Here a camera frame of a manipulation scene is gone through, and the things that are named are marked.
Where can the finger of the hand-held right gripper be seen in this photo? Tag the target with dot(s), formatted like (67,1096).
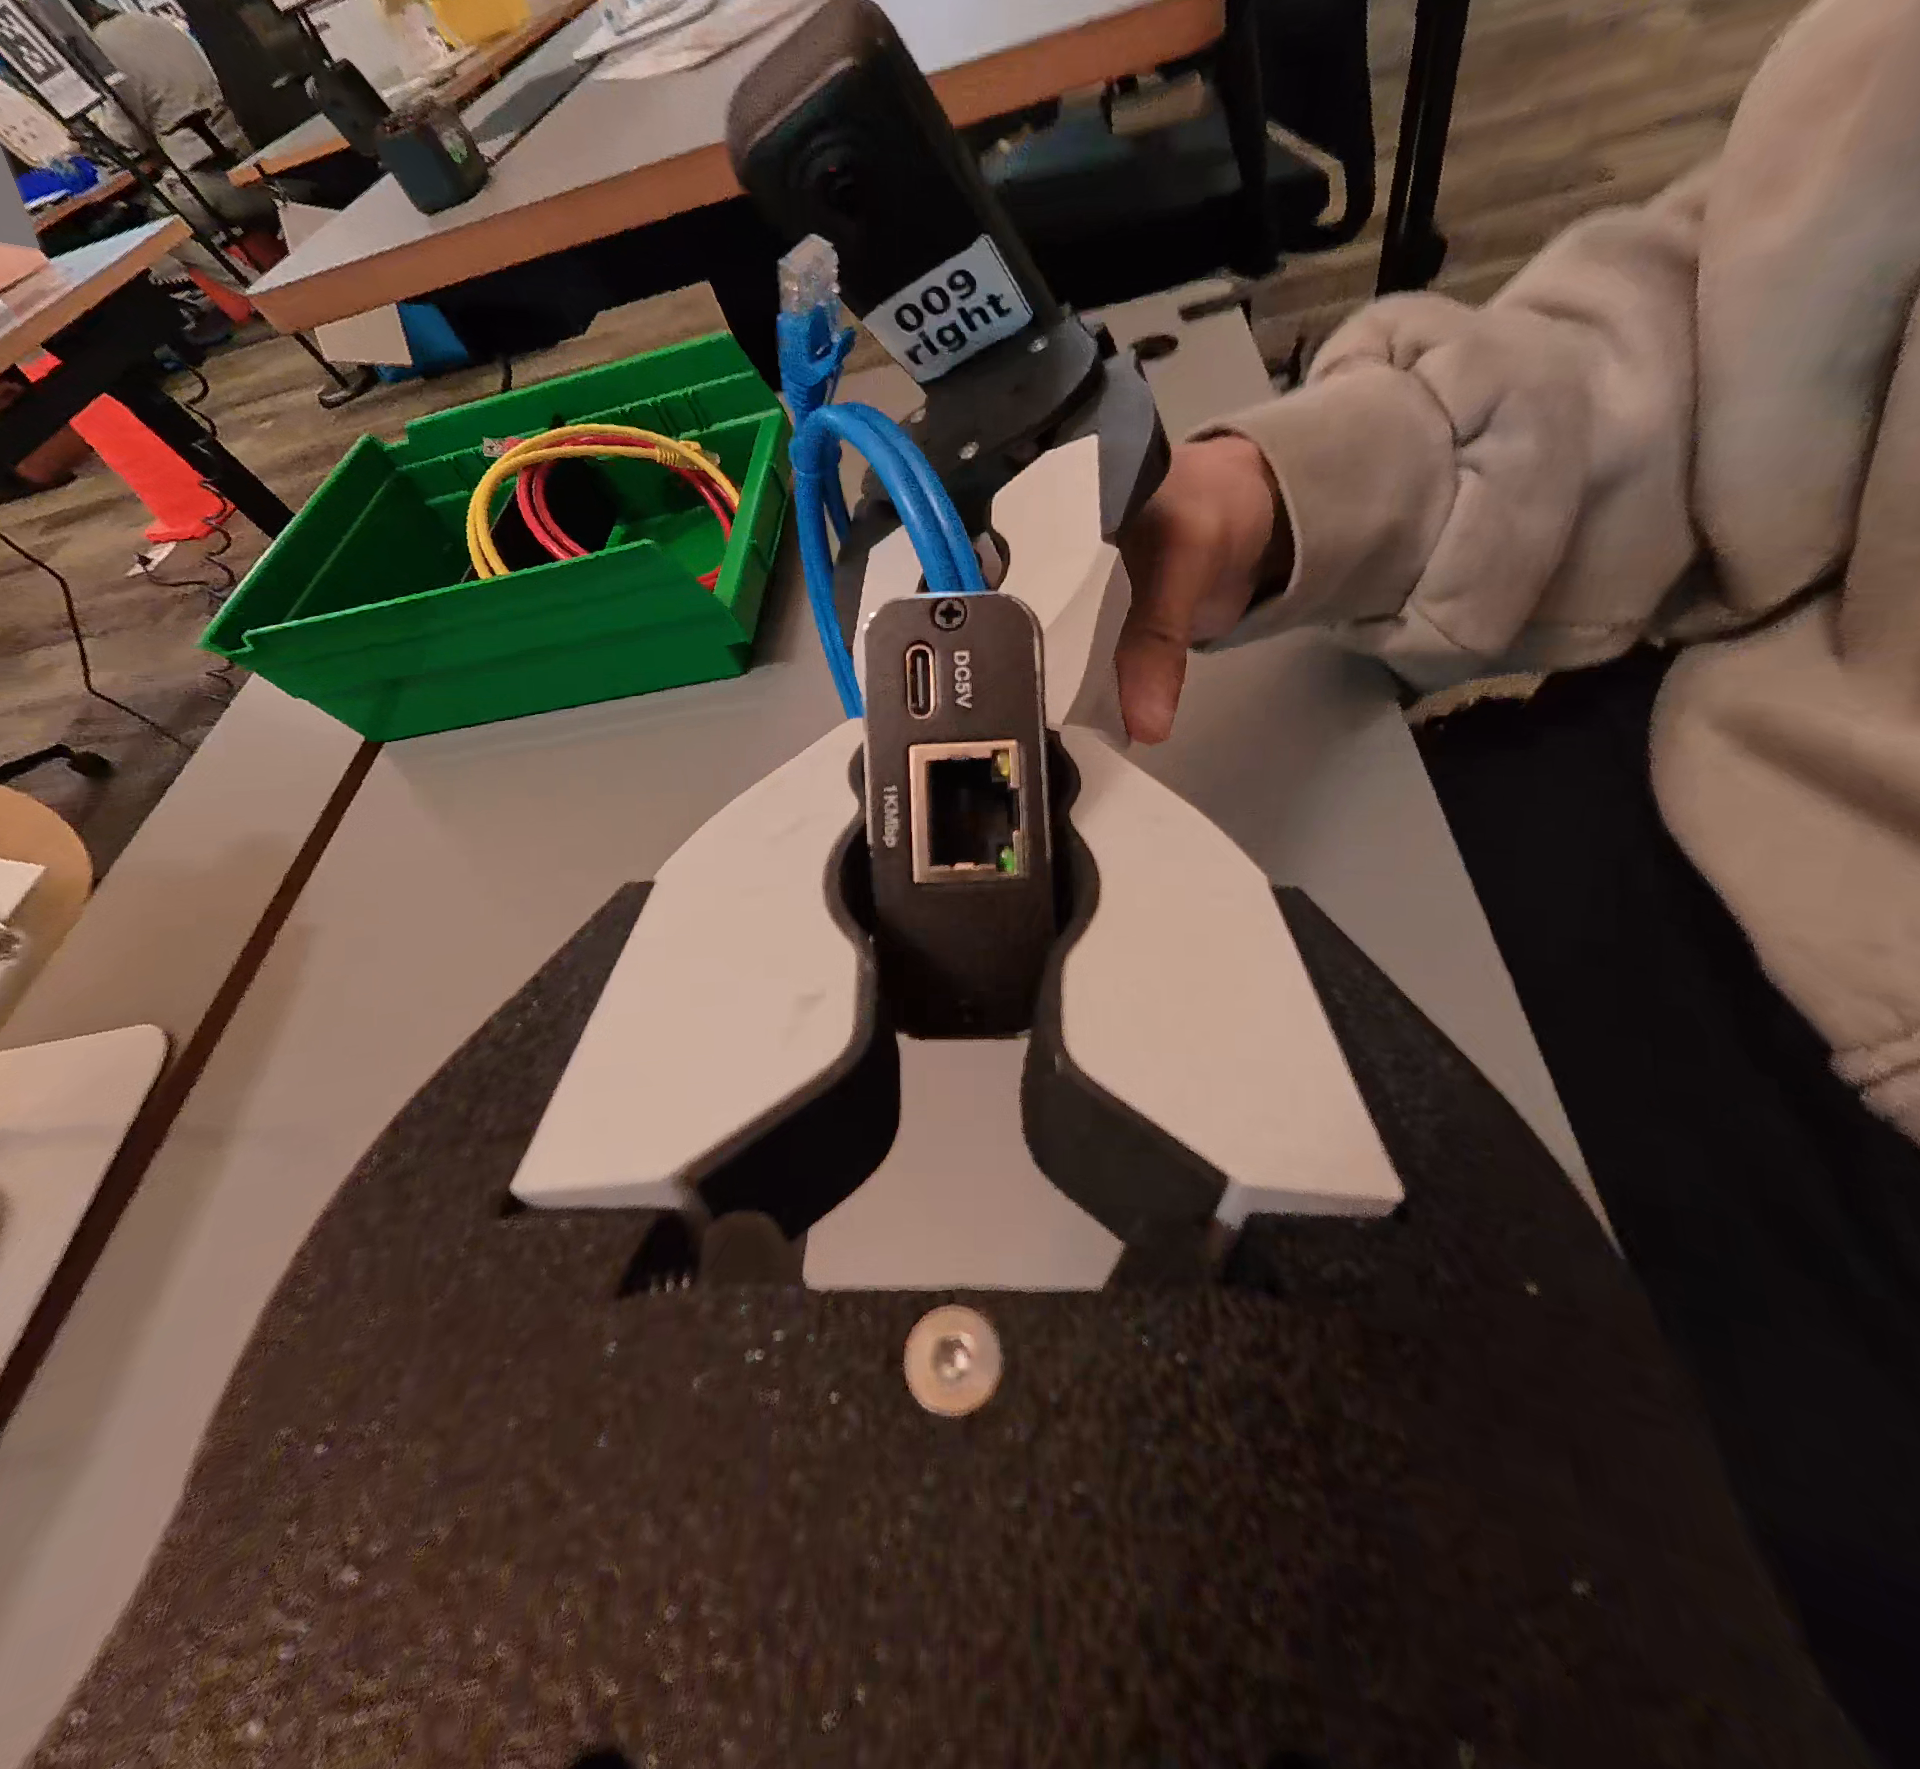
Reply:
(1072,569)

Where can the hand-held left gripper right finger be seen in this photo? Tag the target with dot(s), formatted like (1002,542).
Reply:
(1216,1034)

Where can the yellow plastic bin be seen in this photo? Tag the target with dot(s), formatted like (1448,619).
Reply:
(480,7)

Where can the black office chair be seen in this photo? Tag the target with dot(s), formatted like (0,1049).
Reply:
(1304,29)

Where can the instruction sheet on stand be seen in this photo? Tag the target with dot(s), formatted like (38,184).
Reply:
(46,885)

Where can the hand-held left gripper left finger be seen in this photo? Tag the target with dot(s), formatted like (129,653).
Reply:
(720,1019)

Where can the black ethernet splitter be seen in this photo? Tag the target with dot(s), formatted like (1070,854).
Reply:
(960,712)

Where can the black cup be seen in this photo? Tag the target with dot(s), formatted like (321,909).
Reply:
(435,163)

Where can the person's right hand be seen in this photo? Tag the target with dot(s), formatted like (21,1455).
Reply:
(1216,538)

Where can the orange traffic cone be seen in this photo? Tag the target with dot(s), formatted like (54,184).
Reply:
(149,465)

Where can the black pole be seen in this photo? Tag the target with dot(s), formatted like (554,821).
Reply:
(1434,73)

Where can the green plastic bin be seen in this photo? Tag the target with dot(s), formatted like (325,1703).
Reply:
(496,645)

